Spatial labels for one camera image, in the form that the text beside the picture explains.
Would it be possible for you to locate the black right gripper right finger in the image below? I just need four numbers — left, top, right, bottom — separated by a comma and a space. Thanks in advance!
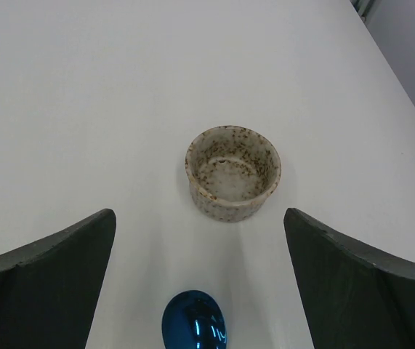
283, 208, 415, 348

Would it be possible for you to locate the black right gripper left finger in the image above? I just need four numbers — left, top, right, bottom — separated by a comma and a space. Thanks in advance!
0, 209, 116, 348

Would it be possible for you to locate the blue metallic spoon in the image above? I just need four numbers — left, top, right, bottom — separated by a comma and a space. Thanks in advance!
161, 290, 227, 349

